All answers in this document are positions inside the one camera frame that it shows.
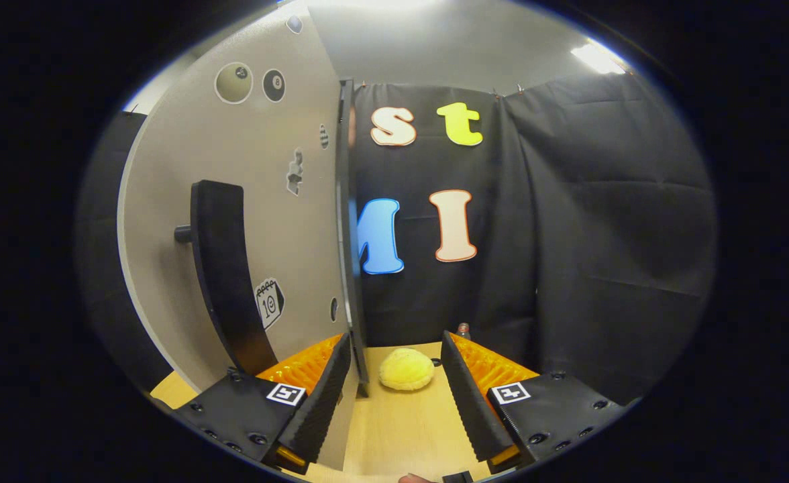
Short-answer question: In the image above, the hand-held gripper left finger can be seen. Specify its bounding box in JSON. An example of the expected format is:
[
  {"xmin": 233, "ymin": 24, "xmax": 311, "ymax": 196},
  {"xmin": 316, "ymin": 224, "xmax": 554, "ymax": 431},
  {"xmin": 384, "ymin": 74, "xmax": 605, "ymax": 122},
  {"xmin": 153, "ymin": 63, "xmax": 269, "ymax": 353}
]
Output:
[{"xmin": 173, "ymin": 332, "xmax": 353, "ymax": 476}]

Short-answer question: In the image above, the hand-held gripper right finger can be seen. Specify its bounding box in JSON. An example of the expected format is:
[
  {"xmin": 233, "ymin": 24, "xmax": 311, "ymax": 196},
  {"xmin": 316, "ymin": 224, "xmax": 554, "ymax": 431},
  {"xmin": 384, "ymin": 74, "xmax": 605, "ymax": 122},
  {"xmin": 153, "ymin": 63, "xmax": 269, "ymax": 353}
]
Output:
[{"xmin": 440, "ymin": 330, "xmax": 627, "ymax": 474}]

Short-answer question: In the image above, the dark grey shoe cabinet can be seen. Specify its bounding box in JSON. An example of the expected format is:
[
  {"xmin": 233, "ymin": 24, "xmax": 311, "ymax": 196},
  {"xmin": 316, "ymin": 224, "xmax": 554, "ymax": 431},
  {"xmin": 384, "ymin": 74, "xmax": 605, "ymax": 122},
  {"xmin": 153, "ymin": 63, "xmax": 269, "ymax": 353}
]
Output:
[{"xmin": 336, "ymin": 78, "xmax": 370, "ymax": 398}]

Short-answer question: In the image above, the black cabinet door handle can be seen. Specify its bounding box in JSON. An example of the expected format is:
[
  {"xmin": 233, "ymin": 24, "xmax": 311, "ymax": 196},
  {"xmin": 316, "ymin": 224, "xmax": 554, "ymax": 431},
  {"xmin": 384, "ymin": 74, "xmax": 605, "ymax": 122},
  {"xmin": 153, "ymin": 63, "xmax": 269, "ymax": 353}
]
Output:
[{"xmin": 174, "ymin": 180, "xmax": 279, "ymax": 376}]

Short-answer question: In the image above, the yellow plush toy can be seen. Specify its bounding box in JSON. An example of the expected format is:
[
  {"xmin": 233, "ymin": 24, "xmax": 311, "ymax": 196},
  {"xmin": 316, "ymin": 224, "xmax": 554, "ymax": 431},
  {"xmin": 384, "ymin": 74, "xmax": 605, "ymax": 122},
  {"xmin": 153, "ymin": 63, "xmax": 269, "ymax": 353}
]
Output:
[{"xmin": 378, "ymin": 347, "xmax": 435, "ymax": 392}]

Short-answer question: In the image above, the black backdrop cloth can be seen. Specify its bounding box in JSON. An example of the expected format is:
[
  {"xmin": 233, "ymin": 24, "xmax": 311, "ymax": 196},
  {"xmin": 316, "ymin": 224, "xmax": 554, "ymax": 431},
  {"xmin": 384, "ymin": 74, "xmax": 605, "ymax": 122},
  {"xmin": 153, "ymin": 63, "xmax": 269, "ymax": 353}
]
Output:
[{"xmin": 76, "ymin": 72, "xmax": 717, "ymax": 407}]

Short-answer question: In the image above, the small ceiling light panel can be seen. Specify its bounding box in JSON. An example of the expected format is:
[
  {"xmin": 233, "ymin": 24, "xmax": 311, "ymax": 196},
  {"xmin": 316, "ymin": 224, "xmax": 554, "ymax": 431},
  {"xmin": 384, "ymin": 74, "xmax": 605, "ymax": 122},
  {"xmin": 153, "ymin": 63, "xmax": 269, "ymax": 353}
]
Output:
[{"xmin": 570, "ymin": 42, "xmax": 627, "ymax": 74}]

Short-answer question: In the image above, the large ceiling light panel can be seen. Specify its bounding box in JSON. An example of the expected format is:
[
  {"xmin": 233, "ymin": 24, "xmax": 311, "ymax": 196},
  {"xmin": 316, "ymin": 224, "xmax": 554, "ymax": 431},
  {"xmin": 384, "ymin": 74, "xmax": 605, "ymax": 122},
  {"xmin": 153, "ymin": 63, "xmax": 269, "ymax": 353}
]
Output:
[{"xmin": 307, "ymin": 0, "xmax": 435, "ymax": 10}]

